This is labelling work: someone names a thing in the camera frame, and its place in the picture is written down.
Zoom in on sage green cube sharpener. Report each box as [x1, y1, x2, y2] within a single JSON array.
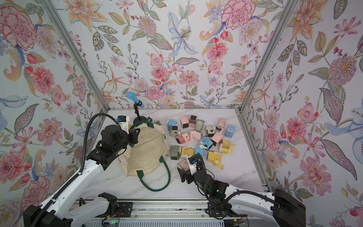
[[170, 146, 181, 160]]

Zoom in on blue round-front pencil sharpener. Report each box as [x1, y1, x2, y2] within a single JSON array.
[[199, 136, 213, 150]]

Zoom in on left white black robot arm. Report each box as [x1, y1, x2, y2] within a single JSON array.
[[23, 125, 140, 227]]

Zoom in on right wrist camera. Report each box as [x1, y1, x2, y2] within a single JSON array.
[[186, 156, 198, 176]]

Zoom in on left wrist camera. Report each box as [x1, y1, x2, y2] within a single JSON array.
[[117, 115, 130, 134]]

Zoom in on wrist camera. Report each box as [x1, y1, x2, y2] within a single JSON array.
[[117, 115, 130, 134], [186, 156, 198, 176]]

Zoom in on cream pencil sharpener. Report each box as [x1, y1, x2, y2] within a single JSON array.
[[205, 125, 216, 138]]

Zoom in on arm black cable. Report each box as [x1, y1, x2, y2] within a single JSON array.
[[29, 113, 120, 227], [195, 153, 304, 225]]

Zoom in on pink lever pencil sharpener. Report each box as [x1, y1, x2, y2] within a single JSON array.
[[211, 129, 224, 146]]

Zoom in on large pink pencil sharpener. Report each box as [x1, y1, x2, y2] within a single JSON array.
[[180, 115, 189, 129]]

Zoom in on pink square pencil sharpener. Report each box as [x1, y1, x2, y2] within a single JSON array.
[[175, 132, 190, 144]]

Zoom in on cream green tote bag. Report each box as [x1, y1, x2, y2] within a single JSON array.
[[117, 121, 171, 192]]

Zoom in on mint green pencil sharpener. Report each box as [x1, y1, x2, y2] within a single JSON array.
[[195, 120, 205, 131]]

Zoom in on small pink pencil sharpener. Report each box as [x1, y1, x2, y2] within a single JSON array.
[[189, 115, 198, 128]]

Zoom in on black microphone stand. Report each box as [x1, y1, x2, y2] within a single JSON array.
[[133, 101, 147, 124]]

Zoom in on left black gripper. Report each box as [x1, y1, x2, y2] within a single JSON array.
[[112, 128, 142, 154]]

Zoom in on blue cube pencil sharpener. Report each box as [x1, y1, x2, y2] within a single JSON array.
[[225, 124, 236, 138]]

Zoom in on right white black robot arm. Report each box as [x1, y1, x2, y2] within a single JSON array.
[[178, 168, 306, 227]]

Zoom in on pink round pencil sharpener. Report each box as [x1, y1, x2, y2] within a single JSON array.
[[216, 118, 226, 131]]

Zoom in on pale green cube sharpener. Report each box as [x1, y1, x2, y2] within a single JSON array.
[[170, 125, 180, 137]]

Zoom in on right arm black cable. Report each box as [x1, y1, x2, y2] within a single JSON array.
[[195, 153, 304, 225]]

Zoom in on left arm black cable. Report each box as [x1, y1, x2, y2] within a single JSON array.
[[29, 113, 120, 227]]

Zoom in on yellow crank pencil sharpener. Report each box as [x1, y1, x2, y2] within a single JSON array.
[[219, 140, 235, 154]]

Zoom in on blue lever pencil sharpener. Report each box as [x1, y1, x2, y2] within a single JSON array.
[[195, 144, 208, 157]]

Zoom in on light blue pencil sharpener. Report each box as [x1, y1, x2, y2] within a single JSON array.
[[167, 120, 178, 131]]

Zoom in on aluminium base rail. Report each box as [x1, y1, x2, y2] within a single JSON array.
[[45, 198, 290, 227]]

